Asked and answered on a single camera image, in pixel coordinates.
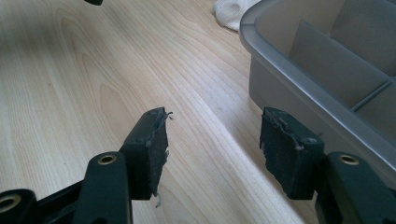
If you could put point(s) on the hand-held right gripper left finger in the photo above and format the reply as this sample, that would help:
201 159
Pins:
144 155

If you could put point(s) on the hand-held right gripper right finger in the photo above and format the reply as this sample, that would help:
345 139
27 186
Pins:
289 155

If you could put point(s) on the grey divided plastic bin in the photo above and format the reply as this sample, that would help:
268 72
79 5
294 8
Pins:
280 84

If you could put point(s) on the cream sock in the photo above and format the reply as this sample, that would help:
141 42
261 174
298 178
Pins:
230 14

